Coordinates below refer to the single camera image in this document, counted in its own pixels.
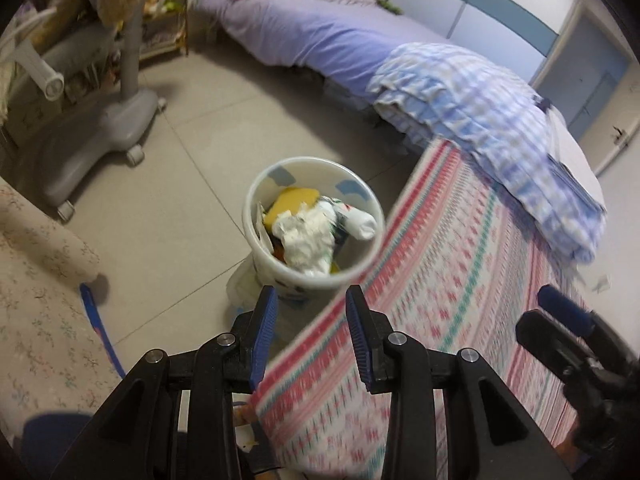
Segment white paper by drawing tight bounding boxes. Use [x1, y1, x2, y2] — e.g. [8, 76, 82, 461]
[271, 205, 335, 276]

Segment yellow box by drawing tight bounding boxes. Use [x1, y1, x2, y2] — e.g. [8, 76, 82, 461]
[264, 186, 320, 231]

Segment white plastic trash bin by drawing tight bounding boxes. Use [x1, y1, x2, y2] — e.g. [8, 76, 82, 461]
[242, 156, 385, 304]

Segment patterned red green rug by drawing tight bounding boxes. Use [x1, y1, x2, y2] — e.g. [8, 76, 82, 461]
[250, 141, 578, 479]

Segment white green tube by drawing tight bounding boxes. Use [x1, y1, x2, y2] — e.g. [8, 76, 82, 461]
[317, 196, 378, 242]

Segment blue flat strip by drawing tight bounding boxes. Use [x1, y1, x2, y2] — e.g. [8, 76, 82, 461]
[79, 283, 126, 378]

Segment floral fabric mat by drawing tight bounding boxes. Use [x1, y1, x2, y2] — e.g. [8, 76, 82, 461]
[0, 182, 119, 439]

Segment folded blue white clothes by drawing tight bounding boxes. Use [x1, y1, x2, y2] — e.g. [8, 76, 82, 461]
[536, 98, 606, 211]

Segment blue checked blanket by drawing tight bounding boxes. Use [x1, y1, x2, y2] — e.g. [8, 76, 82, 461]
[367, 42, 608, 264]

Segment bed with purple sheet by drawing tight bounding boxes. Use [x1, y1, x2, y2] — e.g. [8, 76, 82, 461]
[193, 0, 450, 131]

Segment wooden shelf with toys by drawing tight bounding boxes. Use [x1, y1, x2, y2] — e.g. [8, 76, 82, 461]
[139, 0, 195, 62]

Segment grey rolling chair stand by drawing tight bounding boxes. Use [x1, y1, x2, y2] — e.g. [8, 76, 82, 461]
[1, 4, 166, 223]

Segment blue white wardrobe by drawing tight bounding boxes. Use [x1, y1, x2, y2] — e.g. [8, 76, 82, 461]
[390, 0, 577, 82]

